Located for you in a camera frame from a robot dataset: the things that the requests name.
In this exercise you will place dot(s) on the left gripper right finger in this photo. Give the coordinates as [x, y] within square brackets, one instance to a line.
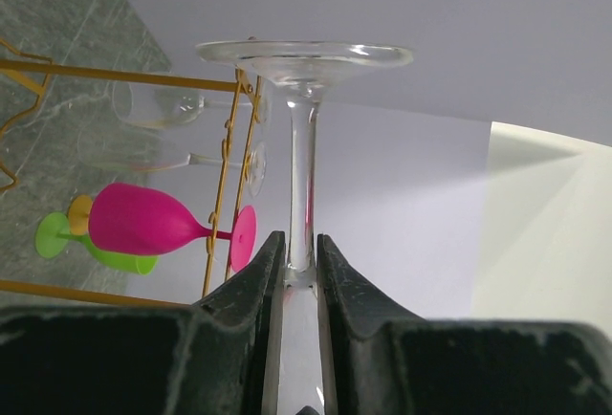
[380, 358]

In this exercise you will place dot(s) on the magenta plastic goblet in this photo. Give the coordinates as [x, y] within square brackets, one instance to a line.
[141, 221]

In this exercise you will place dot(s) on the green plastic goblet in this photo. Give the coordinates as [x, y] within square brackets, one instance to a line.
[53, 234]

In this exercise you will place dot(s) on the gold wire wine glass rack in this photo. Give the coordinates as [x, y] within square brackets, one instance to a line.
[242, 235]

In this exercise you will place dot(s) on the orange plastic goblet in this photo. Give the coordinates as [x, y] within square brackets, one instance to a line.
[78, 214]

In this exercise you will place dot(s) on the clear glass tumbler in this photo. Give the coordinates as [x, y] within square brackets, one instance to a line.
[302, 72]

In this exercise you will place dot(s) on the clear round wine glass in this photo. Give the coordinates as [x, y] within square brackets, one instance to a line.
[160, 107]

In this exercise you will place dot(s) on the clear flute wine glass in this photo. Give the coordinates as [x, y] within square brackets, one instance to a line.
[139, 152]

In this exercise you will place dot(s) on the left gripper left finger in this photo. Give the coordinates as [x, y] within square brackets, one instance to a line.
[216, 356]

